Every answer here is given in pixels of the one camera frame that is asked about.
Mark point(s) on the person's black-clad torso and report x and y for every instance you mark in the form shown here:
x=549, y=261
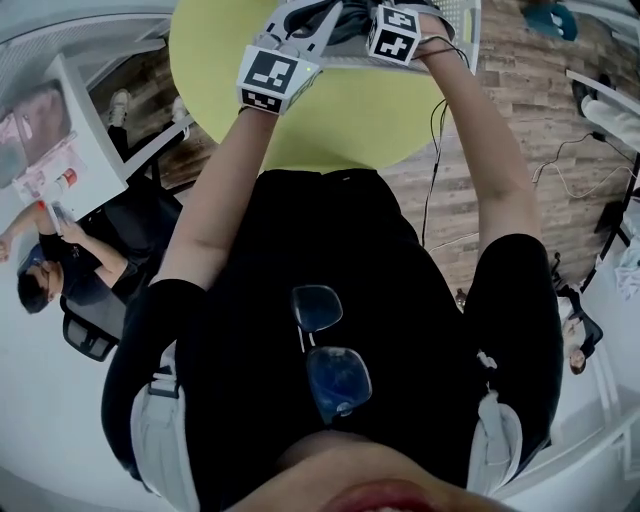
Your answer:
x=260, y=325

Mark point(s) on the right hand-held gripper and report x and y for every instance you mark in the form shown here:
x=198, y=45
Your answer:
x=395, y=42

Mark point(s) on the black-framed eyeglasses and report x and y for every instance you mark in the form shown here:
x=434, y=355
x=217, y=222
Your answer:
x=332, y=355

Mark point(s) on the white plastic basket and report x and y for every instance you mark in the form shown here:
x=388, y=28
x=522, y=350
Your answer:
x=350, y=61

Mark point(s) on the person's right forearm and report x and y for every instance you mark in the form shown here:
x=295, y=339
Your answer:
x=475, y=140

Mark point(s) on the red and white can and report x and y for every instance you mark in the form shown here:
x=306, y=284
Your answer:
x=67, y=179

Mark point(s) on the person's left forearm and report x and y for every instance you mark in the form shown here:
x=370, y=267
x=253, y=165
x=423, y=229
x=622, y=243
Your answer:
x=215, y=200

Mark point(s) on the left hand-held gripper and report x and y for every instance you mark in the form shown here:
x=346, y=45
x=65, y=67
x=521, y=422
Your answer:
x=272, y=75

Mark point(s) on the white desk with black frame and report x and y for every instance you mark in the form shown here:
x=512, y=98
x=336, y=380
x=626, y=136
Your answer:
x=630, y=280

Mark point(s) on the grey clothes bundle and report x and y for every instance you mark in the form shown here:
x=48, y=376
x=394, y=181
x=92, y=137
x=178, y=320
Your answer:
x=350, y=22

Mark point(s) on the pink bag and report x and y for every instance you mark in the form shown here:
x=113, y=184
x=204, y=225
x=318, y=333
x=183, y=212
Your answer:
x=40, y=120

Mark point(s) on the person's chin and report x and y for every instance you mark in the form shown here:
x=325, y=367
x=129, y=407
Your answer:
x=365, y=475

